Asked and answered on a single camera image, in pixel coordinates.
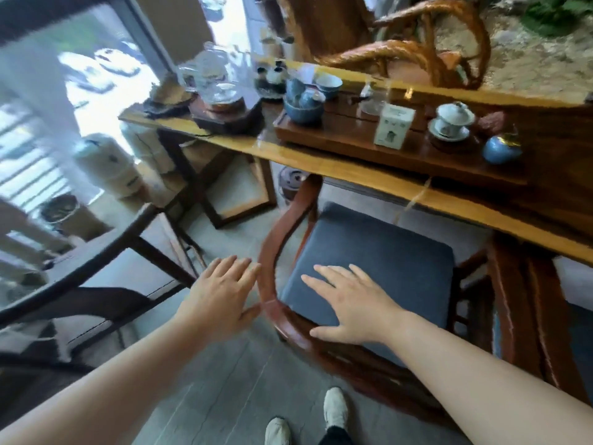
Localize person's right hand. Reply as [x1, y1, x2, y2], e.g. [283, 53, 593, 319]
[301, 264, 409, 346]

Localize person's left hand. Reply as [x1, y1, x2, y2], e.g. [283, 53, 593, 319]
[177, 256, 263, 342]

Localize person's right forearm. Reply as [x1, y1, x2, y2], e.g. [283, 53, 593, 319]
[382, 309, 593, 445]

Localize person's left forearm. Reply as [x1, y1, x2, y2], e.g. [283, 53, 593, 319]
[0, 312, 204, 445]

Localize blue-grey seat cushion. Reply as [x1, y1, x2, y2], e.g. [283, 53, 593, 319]
[280, 202, 457, 369]

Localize red-brown wooden armchair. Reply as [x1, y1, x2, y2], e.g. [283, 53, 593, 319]
[257, 173, 500, 428]

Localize person's right white shoe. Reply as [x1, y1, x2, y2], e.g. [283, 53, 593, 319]
[322, 387, 349, 432]

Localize person's white shoe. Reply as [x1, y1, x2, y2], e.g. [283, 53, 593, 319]
[263, 416, 292, 445]
[322, 387, 349, 432]

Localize dark wooden armchair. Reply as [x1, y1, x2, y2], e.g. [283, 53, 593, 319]
[0, 0, 208, 383]

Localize low wooden side table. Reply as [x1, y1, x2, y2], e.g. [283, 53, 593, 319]
[157, 129, 279, 230]

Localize person's black trouser leg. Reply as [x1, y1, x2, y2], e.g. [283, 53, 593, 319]
[319, 425, 355, 445]

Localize long wooden tea table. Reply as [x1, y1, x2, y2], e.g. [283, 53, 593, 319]
[119, 59, 593, 406]

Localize person's left white shoe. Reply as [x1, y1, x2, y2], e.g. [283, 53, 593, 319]
[263, 416, 292, 445]

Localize dark wooden tea tray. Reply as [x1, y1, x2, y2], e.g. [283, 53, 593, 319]
[273, 90, 530, 187]

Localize white water barrel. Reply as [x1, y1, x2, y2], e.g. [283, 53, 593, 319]
[73, 133, 145, 200]

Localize small white box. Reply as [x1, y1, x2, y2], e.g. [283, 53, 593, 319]
[373, 105, 416, 150]

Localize dark wooden kettle base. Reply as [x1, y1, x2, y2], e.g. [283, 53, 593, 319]
[189, 93, 266, 138]

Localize blue ceramic bowl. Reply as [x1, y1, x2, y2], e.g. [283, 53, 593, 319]
[283, 95, 325, 126]

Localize white saucer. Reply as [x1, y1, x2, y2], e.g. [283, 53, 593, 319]
[427, 118, 471, 143]

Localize dark round pot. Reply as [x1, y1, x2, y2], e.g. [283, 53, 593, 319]
[39, 194, 82, 226]

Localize glass pitcher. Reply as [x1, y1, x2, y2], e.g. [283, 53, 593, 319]
[360, 82, 386, 117]

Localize dark carved wooden dish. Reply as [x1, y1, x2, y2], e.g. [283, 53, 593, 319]
[143, 82, 196, 119]

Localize white lidded tea cup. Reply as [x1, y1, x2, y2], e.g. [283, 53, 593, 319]
[435, 101, 476, 136]

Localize round blue ceramic jar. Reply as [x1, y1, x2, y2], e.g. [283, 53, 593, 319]
[482, 133, 524, 165]

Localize blue and white tea cup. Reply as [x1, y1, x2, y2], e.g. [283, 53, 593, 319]
[313, 72, 344, 100]

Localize glass kettle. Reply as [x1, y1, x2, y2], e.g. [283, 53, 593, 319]
[178, 41, 254, 107]

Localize reddish clay tea pet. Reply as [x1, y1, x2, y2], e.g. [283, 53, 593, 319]
[476, 110, 507, 136]

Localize white sheer curtain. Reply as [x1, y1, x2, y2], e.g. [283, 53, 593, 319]
[0, 39, 105, 206]

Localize carved root wood chair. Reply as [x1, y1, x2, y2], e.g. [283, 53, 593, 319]
[277, 0, 492, 91]

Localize green plant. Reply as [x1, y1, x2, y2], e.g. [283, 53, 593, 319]
[521, 0, 593, 38]

